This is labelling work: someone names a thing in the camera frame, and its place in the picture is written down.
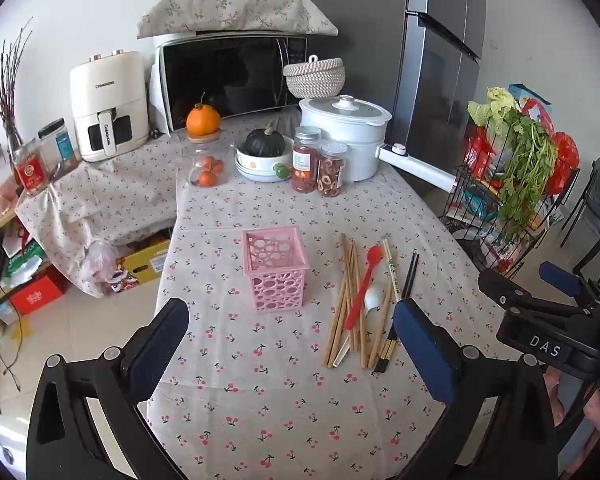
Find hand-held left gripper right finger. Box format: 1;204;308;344
392;297;573;480

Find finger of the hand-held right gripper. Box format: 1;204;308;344
538;261;600;306
477;268;588;317

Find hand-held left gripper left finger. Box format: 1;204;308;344
26;297;191;480

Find white plastic spoon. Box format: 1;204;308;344
329;286;386;370

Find black chopstick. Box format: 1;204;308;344
377;252;421;375
372;252;417;373

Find patterned light chopstick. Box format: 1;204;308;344
381;238;397;306
385;239;401;307

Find red plastic spoon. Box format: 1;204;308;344
345;246;385;331

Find pink perforated plastic basket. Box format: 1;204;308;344
242;226;310;314

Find person's right hand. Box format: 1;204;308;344
544;367;600;436

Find yellow cardboard box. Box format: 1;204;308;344
115;240;173;286

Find clear plastic bag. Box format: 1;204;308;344
80;240;131;296

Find bunch of cilantro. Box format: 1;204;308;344
497;110;558;241

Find cherry print tablecloth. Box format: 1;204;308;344
147;105;521;480

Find red plastic bag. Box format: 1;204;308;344
522;97;581;196

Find red cardboard box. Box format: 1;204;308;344
9;272;68;316

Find red snack packet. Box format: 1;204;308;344
467;127;501;178

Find small floral print cloth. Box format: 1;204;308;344
15;135;191;298

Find glass jar with tangerines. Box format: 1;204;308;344
187;132;231;188

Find napa cabbage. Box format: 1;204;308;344
467;86;523;126

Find blue box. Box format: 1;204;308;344
507;82;553;111

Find white ceramic bowl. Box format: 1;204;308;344
235;145;295;182

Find jar of dried fruit slices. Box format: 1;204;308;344
317;141;348;197

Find black lidded glass container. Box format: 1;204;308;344
37;117;80;171

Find dark green kabocha squash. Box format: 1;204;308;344
243;128;286;157

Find white electric pot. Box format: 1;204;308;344
299;95;456;193

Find jar of red chili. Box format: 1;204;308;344
292;126;322;193

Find cream air fryer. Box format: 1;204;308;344
70;49;151;162

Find black microwave oven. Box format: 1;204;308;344
150;32;311;133

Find grey refrigerator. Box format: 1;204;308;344
296;0;488;161

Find woven lidded basket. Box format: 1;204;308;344
283;56;346;99

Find dry branches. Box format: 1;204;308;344
0;17;33;161

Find floral microwave cover cloth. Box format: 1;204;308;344
136;0;340;40

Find black wire rack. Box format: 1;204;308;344
440;125;581;281

